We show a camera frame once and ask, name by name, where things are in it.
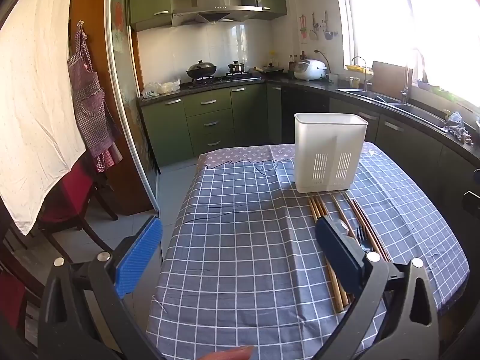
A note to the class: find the metal spoon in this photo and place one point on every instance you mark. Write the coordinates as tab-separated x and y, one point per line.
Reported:
342	225

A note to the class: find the steel range hood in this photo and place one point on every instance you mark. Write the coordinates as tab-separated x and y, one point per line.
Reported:
213	3

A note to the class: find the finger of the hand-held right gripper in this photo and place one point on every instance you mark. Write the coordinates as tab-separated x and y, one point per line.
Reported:
472	202

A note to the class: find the green lower cabinets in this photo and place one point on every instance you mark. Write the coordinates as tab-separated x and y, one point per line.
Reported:
210	120

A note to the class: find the black wok with lid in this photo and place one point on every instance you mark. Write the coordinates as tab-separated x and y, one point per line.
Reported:
201	69

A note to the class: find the hanging spatula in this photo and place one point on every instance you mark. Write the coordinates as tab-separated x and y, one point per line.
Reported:
314	32

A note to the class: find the gas stove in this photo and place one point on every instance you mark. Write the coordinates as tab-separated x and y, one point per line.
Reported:
225	78

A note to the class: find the person's left hand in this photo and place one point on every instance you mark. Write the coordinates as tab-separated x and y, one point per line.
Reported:
228	353

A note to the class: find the white plastic utensil holder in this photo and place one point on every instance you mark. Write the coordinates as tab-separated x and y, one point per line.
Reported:
318	138

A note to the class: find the sauce bottles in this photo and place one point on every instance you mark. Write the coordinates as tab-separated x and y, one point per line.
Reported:
296	65

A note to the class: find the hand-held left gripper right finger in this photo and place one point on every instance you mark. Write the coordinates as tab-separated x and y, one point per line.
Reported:
337	249

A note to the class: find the small curved faucet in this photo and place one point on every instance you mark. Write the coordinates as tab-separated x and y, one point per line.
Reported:
364	71

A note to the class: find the dark kettle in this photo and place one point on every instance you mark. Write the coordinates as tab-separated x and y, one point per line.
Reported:
236	67

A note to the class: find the hanging ladle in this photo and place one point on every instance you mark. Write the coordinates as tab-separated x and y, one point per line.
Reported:
328	33

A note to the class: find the yellow windowsill item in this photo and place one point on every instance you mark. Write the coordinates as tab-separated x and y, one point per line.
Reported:
355	68

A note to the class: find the checkered apron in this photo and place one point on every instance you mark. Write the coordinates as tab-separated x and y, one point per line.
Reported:
88	97

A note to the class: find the white hanging cloth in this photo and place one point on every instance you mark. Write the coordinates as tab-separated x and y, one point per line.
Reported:
33	101

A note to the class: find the metal fork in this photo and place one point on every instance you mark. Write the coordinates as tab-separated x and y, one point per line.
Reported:
362	234

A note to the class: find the plastic bags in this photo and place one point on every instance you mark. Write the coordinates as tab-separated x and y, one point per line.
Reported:
161	87

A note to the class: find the white rice cooker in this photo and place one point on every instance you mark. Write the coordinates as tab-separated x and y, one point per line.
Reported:
309	70

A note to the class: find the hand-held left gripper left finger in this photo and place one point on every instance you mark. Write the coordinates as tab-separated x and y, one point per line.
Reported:
138	258

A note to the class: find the black countertop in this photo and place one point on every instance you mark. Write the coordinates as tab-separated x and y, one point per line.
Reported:
165	97

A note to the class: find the row of chopsticks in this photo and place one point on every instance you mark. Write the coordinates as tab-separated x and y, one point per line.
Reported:
318	208

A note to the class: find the tall steel faucet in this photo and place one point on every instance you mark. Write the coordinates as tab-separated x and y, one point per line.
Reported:
405	86

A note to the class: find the steel double sink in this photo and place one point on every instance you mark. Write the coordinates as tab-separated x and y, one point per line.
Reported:
378	99

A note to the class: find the black frying pan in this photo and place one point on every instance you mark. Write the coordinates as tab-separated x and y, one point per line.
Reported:
270	69

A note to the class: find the purple patterned cloth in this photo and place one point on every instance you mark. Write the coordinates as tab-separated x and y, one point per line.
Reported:
243	154

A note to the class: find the red cushioned wooden chair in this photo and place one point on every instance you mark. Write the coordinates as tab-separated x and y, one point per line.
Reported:
11	296
75	191

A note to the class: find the blue plaid tablecloth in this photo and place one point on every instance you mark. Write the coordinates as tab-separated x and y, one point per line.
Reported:
243	232

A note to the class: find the kitchen window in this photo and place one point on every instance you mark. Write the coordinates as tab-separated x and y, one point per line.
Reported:
412	18

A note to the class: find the yellowish mug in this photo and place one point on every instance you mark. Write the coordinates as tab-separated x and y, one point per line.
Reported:
354	82

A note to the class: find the wooden cutting board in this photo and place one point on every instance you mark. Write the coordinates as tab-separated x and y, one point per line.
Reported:
390	78

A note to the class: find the glass sliding door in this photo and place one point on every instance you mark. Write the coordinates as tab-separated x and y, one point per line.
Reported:
123	63

